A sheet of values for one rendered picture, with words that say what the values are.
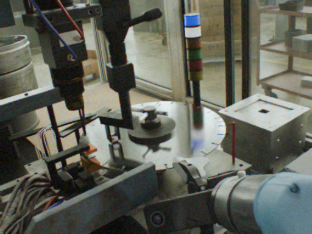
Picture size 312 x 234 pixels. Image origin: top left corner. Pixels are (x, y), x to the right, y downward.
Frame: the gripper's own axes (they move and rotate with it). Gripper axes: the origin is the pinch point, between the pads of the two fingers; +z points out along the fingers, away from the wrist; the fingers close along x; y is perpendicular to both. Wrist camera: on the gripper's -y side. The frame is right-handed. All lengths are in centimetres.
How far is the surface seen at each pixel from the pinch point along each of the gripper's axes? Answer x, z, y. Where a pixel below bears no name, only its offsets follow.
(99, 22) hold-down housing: 33.6, -6.9, -8.6
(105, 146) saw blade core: 13.3, 9.7, -10.6
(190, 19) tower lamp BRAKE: 43, 18, 20
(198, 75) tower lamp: 29.0, 26.5, 21.5
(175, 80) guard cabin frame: 38, 65, 28
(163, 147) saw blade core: 10.2, 4.3, 0.1
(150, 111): 18.5, 7.9, 0.1
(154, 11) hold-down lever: 33.0, -9.4, 0.8
